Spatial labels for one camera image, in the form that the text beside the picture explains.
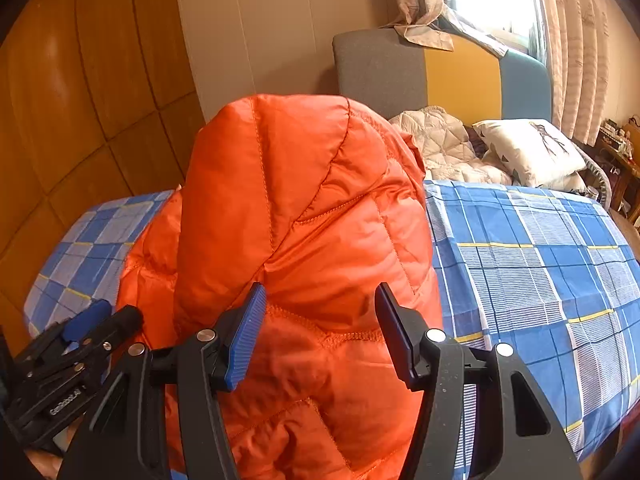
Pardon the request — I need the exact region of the grey round basket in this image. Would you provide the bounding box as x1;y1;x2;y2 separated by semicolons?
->
580;152;612;208

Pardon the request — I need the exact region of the wooden wardrobe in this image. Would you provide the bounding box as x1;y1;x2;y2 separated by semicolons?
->
0;0;211;341

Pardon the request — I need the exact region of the blue plaid bed sheet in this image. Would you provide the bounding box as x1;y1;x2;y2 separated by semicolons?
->
22;180;640;480

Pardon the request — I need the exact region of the cluttered wooden desk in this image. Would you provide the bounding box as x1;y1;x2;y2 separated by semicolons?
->
595;117;640;221

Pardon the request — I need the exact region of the white printed pillow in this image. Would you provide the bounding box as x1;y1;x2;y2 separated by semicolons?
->
472;119;587;190

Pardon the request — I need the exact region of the grey yellow blue headboard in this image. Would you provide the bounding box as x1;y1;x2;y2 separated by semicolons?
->
332;27;553;126

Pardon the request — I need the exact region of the short patterned curtain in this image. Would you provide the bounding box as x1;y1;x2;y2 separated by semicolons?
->
382;0;508;56

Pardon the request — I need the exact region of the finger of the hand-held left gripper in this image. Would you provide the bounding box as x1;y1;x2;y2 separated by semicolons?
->
91;305;144;357
61;300;114;350

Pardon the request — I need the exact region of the long pleated curtain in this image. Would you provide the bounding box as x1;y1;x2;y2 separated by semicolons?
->
542;0;626;146

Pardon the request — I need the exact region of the white quilted jacket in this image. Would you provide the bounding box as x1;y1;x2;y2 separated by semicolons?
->
389;106;513;186

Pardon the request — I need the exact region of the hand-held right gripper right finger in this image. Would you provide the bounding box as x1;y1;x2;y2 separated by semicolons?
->
374;282;583;480

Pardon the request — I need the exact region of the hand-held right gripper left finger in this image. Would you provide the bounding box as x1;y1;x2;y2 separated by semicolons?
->
57;282;268;480

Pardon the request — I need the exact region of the orange down jacket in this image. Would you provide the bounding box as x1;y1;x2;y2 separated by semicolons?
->
116;92;443;480

